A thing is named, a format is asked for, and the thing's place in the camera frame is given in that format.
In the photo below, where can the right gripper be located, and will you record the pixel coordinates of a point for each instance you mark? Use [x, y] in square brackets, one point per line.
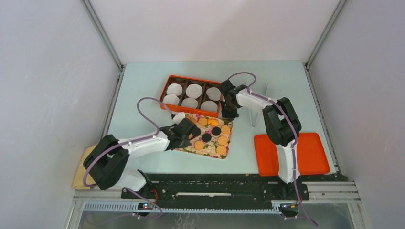
[226, 116]

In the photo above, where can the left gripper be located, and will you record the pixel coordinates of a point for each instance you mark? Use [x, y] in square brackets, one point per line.
[186, 143]

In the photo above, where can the black sandwich cookie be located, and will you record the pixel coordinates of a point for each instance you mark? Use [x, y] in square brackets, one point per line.
[206, 137]
[216, 131]

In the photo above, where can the floral rectangular tray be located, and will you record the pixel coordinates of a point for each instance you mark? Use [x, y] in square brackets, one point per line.
[212, 139]

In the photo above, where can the metal tongs white handle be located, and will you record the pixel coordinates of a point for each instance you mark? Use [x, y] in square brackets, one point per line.
[254, 102]

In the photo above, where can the orange cookie tin box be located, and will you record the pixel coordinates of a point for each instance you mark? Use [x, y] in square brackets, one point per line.
[186, 81]

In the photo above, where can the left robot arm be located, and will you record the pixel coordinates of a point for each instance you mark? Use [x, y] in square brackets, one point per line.
[107, 163]

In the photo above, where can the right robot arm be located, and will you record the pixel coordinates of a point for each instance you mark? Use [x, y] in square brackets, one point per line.
[281, 123]

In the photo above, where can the orange fish shaped cookie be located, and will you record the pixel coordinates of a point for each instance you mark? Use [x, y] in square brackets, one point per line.
[213, 122]

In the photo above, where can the white paper cup liner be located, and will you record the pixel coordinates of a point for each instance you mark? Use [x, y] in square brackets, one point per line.
[189, 103]
[194, 91]
[213, 94]
[172, 99]
[210, 106]
[175, 89]

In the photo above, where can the orange tin lid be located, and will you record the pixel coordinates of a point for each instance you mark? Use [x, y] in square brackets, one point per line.
[312, 158]

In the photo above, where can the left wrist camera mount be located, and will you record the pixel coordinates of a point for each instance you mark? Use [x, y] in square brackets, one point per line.
[178, 117]

